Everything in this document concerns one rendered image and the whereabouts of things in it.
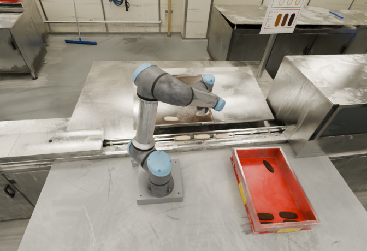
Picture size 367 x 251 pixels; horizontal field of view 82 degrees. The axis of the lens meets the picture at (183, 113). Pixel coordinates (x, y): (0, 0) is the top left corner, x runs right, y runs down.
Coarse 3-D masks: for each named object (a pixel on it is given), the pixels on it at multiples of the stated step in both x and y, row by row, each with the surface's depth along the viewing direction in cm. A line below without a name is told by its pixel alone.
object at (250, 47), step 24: (216, 24) 332; (240, 24) 285; (312, 24) 280; (336, 24) 286; (360, 24) 292; (216, 48) 339; (240, 48) 290; (264, 48) 296; (288, 48) 302; (312, 48) 308; (336, 48) 314
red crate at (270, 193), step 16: (240, 160) 138; (256, 160) 139; (272, 160) 140; (256, 176) 131; (272, 176) 131; (256, 192) 123; (272, 192) 124; (288, 192) 124; (256, 208) 116; (272, 208) 116; (288, 208) 117
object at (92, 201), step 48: (288, 144) 152; (48, 192) 116; (96, 192) 118; (192, 192) 121; (336, 192) 127; (48, 240) 99; (96, 240) 101; (144, 240) 102; (192, 240) 103; (240, 240) 104; (288, 240) 106; (336, 240) 107
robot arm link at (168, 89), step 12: (156, 84) 81; (168, 84) 80; (180, 84) 82; (156, 96) 82; (168, 96) 81; (180, 96) 82; (192, 96) 87; (204, 96) 98; (216, 96) 113; (216, 108) 112
